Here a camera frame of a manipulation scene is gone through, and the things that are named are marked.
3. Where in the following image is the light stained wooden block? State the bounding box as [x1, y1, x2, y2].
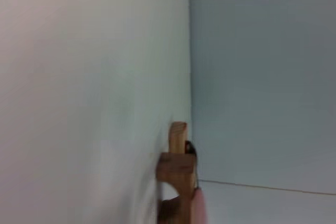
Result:
[167, 121, 189, 154]

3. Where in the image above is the dark arched wooden block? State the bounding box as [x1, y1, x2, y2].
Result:
[156, 152, 198, 224]

